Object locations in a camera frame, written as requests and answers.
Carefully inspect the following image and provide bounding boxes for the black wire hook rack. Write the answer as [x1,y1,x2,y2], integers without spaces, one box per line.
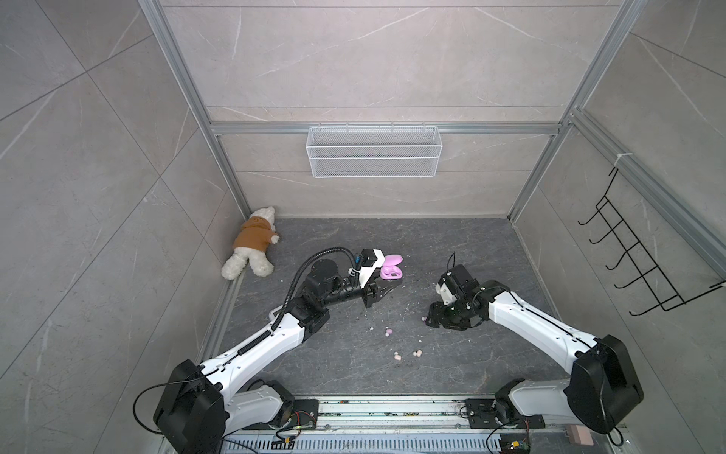
[578,166,725,317]

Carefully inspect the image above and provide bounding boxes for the purple earbud charging case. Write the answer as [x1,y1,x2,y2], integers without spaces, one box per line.
[380,255,403,280]

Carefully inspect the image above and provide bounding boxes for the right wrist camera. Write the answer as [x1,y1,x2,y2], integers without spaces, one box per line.
[435,265,480,306]

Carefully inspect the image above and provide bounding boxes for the pink eraser block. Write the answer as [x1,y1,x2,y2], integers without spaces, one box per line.
[565,425,595,446]

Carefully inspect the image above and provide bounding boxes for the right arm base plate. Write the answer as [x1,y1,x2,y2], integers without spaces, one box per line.
[459,398,546,429]

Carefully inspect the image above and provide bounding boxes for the white wire mesh basket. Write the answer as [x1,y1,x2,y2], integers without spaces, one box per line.
[306,125,444,179]

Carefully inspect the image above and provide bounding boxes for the white teddy bear brown hoodie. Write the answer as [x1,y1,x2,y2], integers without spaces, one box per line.
[221,206,280,281]

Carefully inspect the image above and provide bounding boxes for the white digital scale device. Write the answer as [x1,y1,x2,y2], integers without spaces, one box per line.
[268,306,285,323]

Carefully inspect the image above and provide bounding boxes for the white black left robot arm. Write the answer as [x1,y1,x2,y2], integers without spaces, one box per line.
[149,247,403,453]

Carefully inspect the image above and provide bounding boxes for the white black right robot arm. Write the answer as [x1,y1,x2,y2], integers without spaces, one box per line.
[427,274,645,434]

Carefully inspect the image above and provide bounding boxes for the aluminium rail front frame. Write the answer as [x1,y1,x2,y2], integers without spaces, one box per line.
[213,395,636,453]

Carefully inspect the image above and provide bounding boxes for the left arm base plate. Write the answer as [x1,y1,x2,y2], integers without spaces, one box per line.
[268,398,320,429]

